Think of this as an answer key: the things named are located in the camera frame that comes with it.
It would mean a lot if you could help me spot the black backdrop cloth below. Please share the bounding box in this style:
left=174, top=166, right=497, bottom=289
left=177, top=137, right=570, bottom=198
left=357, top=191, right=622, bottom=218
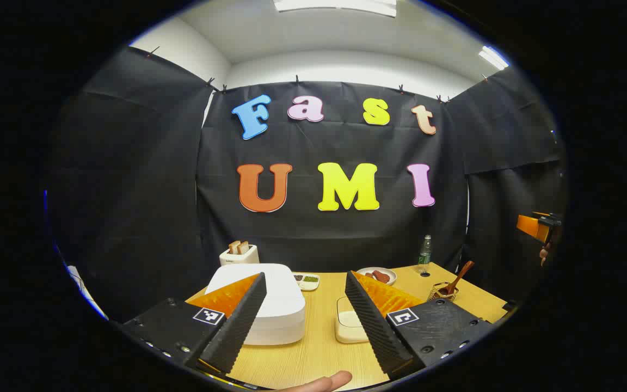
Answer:
left=50, top=46, right=567, bottom=322

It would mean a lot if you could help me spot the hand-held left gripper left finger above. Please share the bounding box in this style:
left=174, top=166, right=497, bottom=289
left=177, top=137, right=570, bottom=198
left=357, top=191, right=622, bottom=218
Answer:
left=120, top=272, right=268, bottom=376

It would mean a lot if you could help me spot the white round plate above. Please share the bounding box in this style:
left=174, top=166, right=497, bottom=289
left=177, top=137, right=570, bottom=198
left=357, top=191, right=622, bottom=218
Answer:
left=356, top=267, right=397, bottom=286

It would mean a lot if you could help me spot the metal wire chopstick holder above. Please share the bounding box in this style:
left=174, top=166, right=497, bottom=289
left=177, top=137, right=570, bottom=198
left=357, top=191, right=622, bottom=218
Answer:
left=427, top=281, right=459, bottom=303

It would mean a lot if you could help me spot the clear glass tray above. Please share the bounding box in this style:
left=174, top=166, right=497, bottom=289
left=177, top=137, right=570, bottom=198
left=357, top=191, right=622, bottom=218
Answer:
left=335, top=296, right=379, bottom=344

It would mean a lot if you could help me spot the clear plastic water bottle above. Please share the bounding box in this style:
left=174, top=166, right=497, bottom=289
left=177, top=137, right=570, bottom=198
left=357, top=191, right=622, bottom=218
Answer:
left=418, top=235, right=433, bottom=274

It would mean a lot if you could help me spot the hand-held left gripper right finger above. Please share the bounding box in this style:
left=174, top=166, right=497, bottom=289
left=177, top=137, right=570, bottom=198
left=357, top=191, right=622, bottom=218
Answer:
left=345, top=271, right=494, bottom=380

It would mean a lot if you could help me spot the white rice cooker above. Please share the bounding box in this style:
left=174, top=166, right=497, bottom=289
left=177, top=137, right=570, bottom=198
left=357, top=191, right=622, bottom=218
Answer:
left=205, top=264, right=307, bottom=346

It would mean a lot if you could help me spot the white divided condiment dish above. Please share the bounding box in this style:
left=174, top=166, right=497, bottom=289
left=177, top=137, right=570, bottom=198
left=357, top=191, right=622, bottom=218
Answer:
left=293, top=272, right=321, bottom=291

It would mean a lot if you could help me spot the white toaster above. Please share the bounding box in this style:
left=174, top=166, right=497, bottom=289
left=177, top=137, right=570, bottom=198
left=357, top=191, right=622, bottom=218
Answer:
left=219, top=245, right=260, bottom=267

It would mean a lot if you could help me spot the brown wooden spoon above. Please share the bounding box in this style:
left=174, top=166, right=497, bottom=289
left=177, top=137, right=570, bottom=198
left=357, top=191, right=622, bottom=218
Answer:
left=440, top=260, right=476, bottom=297

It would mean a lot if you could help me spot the white furniture edge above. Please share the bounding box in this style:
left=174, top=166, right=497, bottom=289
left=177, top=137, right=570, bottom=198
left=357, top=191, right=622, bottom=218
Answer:
left=66, top=265, right=108, bottom=322

